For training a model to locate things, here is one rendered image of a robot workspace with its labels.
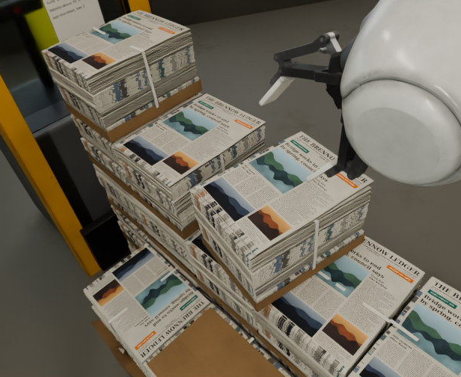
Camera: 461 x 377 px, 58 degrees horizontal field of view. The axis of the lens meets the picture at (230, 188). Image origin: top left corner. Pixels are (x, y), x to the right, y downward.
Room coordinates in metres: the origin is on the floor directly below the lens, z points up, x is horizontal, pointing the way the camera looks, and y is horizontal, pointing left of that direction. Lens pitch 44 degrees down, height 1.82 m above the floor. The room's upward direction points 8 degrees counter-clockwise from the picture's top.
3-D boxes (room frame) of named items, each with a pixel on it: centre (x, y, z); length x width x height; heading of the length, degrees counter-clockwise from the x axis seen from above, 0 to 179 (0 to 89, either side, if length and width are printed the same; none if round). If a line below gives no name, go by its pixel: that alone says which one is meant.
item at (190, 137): (1.04, 0.10, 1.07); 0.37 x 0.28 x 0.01; 128
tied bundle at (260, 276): (0.76, -0.12, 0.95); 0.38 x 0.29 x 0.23; 117
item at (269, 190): (0.77, -0.13, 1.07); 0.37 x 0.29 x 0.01; 117
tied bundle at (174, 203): (1.05, 0.10, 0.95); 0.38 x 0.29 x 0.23; 128
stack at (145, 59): (1.28, 0.28, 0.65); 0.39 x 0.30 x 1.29; 128
